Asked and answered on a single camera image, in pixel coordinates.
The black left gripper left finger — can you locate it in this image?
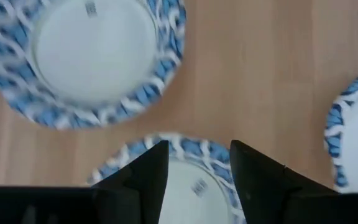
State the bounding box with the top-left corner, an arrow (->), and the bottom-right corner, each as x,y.
91,139 -> 170,224

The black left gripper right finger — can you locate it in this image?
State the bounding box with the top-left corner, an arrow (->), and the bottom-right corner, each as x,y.
229,139 -> 338,224

